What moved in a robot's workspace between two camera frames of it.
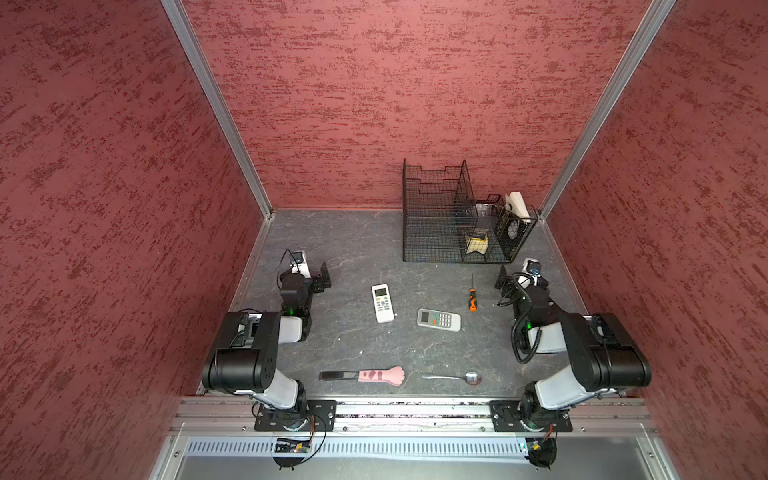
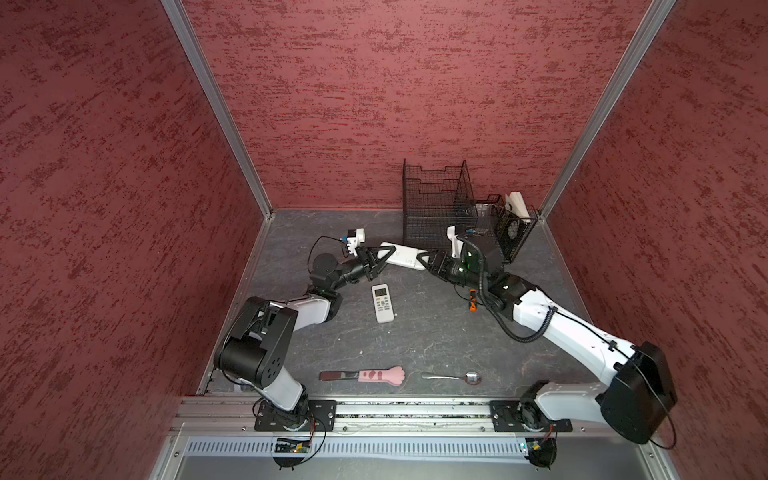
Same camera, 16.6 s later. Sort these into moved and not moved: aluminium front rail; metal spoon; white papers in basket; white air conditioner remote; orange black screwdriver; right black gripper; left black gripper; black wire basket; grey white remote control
Moved: right black gripper; left black gripper; grey white remote control
Not moved: aluminium front rail; white papers in basket; black wire basket; white air conditioner remote; metal spoon; orange black screwdriver
